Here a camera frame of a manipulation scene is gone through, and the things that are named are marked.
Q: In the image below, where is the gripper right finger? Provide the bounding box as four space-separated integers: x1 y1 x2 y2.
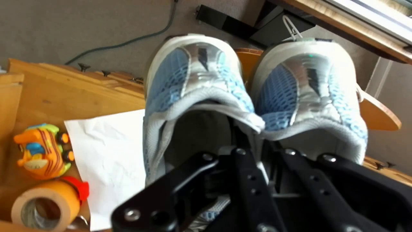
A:
265 137 412 232

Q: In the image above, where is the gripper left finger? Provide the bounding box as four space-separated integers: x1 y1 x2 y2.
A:
111 124 287 232

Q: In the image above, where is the blue and white sneaker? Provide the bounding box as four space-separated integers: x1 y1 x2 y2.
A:
143 34 266 232
249 38 368 165

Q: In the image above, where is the white paper sheet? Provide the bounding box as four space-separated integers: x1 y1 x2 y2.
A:
64 109 147 232

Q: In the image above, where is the small red plastic piece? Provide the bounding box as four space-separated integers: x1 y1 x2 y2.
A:
61 176 90 202

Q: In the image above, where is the roll of tan masking tape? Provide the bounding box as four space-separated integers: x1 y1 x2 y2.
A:
11 180 81 232

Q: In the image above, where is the orange toy car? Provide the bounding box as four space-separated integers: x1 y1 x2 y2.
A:
14 123 75 180

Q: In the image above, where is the white plastic hanger hook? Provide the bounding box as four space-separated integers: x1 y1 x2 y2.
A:
283 14 304 42

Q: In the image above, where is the green cable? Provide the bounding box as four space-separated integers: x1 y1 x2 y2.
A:
64 0 179 65

